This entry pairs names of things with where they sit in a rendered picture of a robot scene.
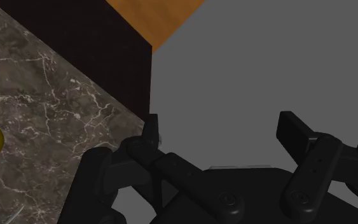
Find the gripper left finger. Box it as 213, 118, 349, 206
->
57, 113, 245, 224

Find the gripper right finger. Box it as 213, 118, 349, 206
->
275, 110, 358, 223

